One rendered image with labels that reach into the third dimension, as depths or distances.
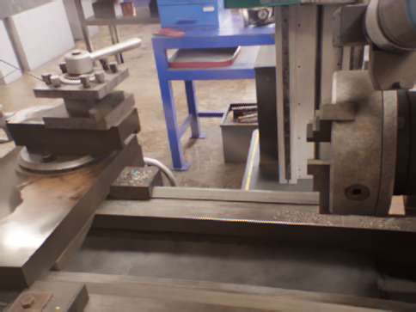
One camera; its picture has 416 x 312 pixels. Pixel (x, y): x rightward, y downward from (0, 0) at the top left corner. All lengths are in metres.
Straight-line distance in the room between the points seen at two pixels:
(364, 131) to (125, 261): 0.72
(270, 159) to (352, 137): 1.59
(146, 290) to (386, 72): 0.58
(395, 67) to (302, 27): 1.30
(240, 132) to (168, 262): 1.85
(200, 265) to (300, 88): 1.09
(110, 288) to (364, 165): 0.54
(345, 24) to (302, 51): 1.28
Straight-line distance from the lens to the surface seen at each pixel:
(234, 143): 2.96
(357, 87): 0.76
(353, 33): 0.69
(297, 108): 2.05
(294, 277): 1.09
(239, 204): 1.14
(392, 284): 1.12
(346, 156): 0.72
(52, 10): 6.36
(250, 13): 2.69
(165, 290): 0.92
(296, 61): 1.97
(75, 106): 1.20
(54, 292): 0.95
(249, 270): 1.11
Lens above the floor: 1.47
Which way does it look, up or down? 29 degrees down
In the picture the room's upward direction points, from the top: 6 degrees counter-clockwise
